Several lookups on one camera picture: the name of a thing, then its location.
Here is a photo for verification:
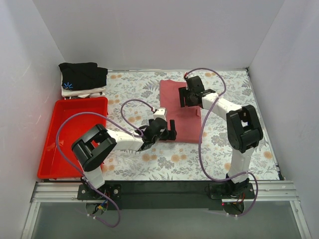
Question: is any pink t-shirt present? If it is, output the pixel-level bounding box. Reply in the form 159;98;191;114
159;80;201;143

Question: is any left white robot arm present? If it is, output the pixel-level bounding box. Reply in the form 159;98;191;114
71;118;177;199

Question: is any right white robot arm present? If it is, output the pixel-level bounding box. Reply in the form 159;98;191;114
178;75;263;198

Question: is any floral patterned table mat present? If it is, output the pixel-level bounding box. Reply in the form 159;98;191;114
99;70;281;181

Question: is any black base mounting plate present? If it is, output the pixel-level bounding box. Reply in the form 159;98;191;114
77;181;255;211

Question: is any white folded t-shirt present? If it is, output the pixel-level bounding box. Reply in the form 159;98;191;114
61;87;106;99

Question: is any black folded t-shirt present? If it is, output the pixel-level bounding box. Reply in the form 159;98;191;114
58;62;108;91

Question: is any red plastic tray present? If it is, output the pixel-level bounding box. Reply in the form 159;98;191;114
37;97;108;179

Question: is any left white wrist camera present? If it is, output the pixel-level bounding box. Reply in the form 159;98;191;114
153;108;167;121

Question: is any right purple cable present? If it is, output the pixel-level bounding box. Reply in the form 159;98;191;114
185;68;259;218

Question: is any purple cable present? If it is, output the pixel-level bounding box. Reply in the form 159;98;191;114
56;99;157;228
185;68;259;218

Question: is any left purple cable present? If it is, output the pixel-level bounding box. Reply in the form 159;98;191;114
56;99;157;228

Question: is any aluminium frame rail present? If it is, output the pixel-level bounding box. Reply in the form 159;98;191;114
21;180;311;239

